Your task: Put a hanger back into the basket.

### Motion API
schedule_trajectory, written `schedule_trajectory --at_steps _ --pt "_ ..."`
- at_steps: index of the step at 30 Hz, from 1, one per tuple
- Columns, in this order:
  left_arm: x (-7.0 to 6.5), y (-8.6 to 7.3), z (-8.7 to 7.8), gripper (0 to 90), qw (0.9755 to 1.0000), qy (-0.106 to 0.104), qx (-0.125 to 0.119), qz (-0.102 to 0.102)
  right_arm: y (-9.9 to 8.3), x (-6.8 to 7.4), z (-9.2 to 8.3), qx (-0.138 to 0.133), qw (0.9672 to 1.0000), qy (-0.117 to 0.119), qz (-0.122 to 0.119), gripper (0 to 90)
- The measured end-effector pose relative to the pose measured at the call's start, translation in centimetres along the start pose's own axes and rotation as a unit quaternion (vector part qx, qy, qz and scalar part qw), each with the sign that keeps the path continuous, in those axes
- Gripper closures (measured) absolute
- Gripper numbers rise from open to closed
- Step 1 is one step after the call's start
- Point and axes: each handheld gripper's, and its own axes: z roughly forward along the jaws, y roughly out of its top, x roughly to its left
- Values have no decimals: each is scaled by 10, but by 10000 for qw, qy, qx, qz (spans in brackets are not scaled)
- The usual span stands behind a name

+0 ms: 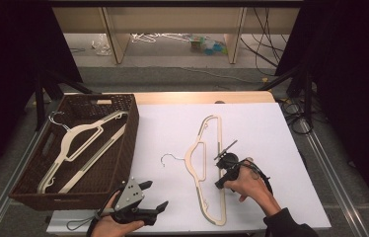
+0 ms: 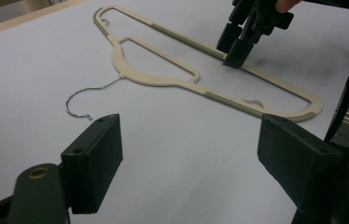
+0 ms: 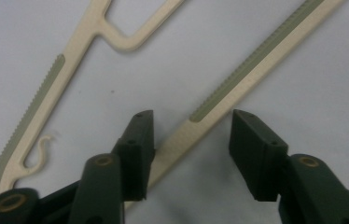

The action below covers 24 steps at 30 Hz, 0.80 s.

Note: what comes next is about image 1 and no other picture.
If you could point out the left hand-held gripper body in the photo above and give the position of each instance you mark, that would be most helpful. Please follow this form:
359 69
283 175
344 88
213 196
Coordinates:
129 196

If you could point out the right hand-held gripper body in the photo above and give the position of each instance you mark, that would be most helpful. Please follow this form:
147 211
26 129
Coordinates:
229 162

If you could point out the brown wicker basket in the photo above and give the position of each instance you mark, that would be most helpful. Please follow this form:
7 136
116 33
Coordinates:
107 171

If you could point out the person's right hand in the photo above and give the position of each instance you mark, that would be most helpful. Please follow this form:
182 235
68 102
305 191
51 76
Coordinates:
253 186

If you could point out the person's left hand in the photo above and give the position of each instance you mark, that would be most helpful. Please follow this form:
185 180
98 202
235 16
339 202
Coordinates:
107 228

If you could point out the white table sheet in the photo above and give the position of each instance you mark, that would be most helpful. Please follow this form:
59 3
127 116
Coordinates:
264 125

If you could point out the black metal stand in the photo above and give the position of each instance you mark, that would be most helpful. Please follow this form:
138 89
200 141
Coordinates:
307 95
40 98

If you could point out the colourful plastic clutter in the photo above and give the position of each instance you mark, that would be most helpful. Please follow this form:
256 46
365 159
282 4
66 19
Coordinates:
210 46

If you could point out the white hangers on floor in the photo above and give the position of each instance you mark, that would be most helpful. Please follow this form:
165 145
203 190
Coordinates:
143 38

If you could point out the clear plastic bag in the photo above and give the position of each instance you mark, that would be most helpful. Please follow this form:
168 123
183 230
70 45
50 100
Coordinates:
102 44

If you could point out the dark curtain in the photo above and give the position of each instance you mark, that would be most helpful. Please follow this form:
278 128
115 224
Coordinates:
5 65
353 82

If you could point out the beige wooden shelf unit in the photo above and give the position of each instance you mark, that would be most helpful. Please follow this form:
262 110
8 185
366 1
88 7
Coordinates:
172 19

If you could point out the aluminium rail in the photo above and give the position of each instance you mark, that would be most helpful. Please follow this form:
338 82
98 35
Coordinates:
14 171
330 171

